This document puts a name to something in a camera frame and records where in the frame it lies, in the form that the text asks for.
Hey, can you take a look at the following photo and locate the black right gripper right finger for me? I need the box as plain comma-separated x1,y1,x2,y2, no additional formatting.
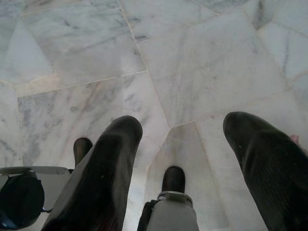
223,112,308,231

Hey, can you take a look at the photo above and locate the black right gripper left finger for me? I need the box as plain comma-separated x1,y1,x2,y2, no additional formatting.
40,115,143,231

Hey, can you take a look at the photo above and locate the robot right leg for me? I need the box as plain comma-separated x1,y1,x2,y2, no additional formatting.
137,166,200,231

